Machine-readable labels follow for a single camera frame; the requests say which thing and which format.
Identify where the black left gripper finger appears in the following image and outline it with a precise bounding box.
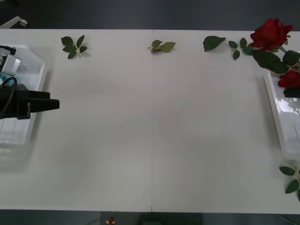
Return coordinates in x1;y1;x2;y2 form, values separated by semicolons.
30;91;51;101
30;99;60;113

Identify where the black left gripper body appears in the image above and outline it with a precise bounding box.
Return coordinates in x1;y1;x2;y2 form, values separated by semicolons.
0;83;31;120

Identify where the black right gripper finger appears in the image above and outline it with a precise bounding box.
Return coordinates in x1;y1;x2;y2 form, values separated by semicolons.
283;88;300;98

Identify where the pale blue flower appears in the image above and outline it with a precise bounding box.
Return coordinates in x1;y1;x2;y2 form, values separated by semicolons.
0;70;15;82

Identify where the red rose with green stem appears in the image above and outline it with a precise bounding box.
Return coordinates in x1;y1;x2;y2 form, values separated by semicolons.
242;18;300;75
278;69;300;89

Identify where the shallow white box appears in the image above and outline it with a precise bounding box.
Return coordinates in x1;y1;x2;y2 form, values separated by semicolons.
0;44;47;145
262;69;300;160

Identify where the white cart base with caster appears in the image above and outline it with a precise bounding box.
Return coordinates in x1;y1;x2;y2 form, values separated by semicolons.
0;15;29;29

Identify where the large loose green leaf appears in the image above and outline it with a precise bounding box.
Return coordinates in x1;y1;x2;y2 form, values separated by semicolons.
202;35;227;53

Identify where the loose pale green leaf twig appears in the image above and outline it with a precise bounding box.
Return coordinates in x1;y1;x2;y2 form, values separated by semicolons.
147;39;176;53

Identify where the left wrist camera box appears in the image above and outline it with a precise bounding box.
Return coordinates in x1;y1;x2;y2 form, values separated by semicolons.
2;54;22;77

